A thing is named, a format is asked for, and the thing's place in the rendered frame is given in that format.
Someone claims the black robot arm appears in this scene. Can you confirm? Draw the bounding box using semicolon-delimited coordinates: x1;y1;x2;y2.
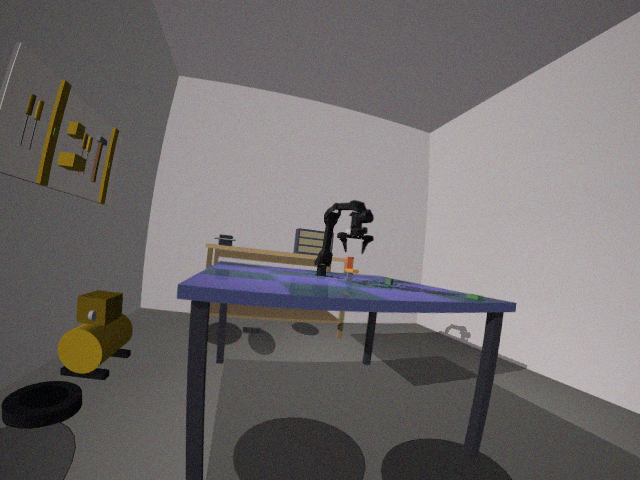
314;200;373;276

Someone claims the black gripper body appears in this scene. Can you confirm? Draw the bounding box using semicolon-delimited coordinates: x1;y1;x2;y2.
337;223;373;241

